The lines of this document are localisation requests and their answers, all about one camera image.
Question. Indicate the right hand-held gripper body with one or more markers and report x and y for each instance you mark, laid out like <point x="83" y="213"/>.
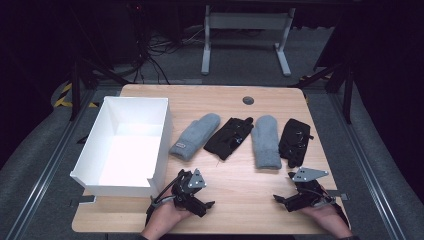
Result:
<point x="310" y="195"/>

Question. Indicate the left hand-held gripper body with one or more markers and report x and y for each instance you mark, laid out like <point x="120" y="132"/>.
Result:
<point x="186" y="195"/>

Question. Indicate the black glove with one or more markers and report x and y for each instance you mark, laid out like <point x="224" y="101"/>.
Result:
<point x="228" y="138"/>
<point x="294" y="140"/>

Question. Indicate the plain grey mitten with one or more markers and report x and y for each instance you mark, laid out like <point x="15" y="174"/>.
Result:
<point x="265" y="141"/>

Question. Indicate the grey mitten with label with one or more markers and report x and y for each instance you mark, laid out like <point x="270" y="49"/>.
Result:
<point x="196" y="135"/>

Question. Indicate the white rectangular box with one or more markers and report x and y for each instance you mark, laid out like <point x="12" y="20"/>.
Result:
<point x="126" y="156"/>

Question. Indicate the person's right hand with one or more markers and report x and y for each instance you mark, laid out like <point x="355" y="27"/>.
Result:
<point x="328" y="218"/>

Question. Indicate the person's left hand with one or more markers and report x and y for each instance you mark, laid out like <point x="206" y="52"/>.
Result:
<point x="165" y="216"/>

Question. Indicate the grey tape strip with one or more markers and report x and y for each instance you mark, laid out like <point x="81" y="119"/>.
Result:
<point x="340" y="195"/>

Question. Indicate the round grey table grommet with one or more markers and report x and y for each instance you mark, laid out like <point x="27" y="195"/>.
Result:
<point x="248" y="100"/>

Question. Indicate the black metal stand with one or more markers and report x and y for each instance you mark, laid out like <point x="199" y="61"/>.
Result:
<point x="76" y="90"/>
<point x="347" y="93"/>

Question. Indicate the yellow black floor tape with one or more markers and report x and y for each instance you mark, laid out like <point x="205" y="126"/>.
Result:
<point x="66" y="96"/>

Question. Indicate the metal floor rail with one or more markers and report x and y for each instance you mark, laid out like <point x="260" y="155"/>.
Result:
<point x="366" y="173"/>
<point x="50" y="166"/>

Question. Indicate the white desk frame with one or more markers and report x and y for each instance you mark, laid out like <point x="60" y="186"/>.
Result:
<point x="246" y="21"/>

